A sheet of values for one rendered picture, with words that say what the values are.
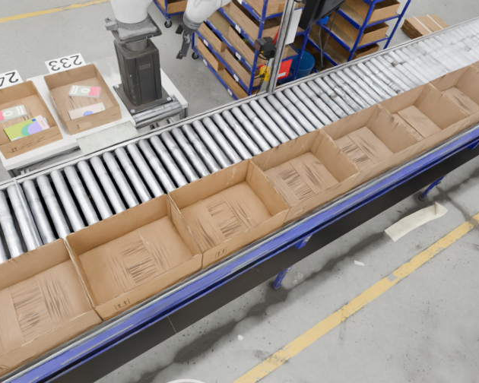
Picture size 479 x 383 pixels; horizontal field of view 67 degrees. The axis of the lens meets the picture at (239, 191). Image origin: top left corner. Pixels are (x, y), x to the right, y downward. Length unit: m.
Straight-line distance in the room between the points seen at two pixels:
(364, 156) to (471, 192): 1.71
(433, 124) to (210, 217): 1.41
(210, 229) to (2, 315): 0.80
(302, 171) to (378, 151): 0.45
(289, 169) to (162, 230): 0.67
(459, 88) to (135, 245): 2.15
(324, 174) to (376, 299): 1.12
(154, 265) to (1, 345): 0.55
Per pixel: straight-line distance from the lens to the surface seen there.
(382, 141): 2.08
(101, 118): 2.08
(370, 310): 2.59
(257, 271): 1.77
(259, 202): 1.62
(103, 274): 1.49
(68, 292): 1.50
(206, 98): 3.35
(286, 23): 2.07
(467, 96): 2.70
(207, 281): 1.42
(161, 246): 1.50
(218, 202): 1.60
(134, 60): 1.99
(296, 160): 1.81
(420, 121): 2.32
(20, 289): 1.57
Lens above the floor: 2.25
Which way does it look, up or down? 56 degrees down
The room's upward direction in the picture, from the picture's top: 12 degrees clockwise
